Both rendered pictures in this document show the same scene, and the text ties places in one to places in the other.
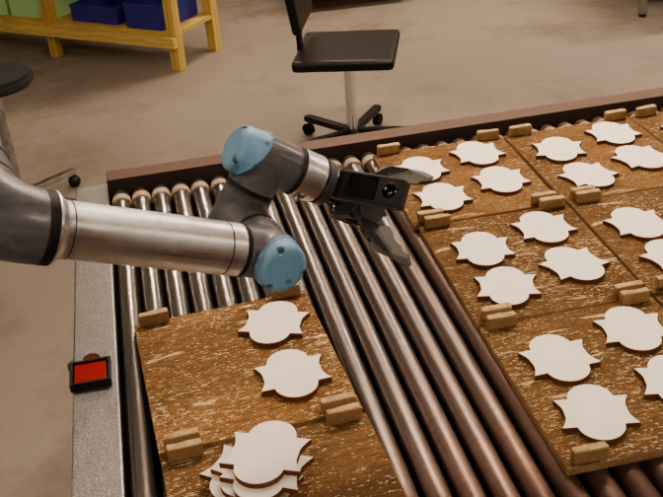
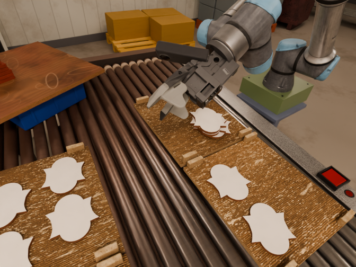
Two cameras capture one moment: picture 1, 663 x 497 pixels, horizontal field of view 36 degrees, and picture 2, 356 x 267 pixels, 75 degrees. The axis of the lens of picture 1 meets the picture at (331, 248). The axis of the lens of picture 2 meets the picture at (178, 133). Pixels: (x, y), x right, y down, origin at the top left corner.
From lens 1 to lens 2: 1.93 m
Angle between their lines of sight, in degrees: 106
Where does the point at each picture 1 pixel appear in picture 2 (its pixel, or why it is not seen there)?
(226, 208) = not seen: hidden behind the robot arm
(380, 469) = (165, 137)
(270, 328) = (265, 217)
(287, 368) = (232, 183)
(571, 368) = (67, 205)
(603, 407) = (59, 176)
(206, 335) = (301, 211)
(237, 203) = not seen: hidden behind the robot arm
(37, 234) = not seen: outside the picture
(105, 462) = (274, 136)
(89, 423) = (301, 152)
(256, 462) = (208, 114)
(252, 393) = (241, 169)
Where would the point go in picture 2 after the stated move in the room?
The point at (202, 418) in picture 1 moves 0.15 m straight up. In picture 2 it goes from (252, 152) to (265, 121)
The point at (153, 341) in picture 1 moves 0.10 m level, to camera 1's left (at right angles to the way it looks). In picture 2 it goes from (326, 201) to (349, 193)
